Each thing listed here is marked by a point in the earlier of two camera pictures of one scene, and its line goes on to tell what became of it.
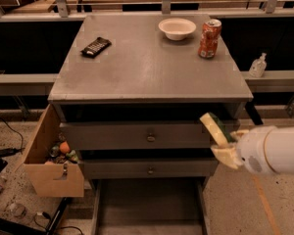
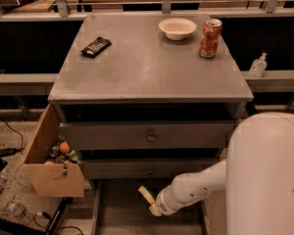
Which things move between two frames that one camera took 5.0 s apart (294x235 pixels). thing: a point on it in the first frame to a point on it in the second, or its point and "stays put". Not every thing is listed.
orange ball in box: x=64 y=147 stays put
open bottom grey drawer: x=151 y=207 stays put
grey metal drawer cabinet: x=131 y=88 stays put
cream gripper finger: x=237 y=135 to x=154 y=209
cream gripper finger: x=227 y=154 to x=146 y=194
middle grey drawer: x=149 y=168 stays put
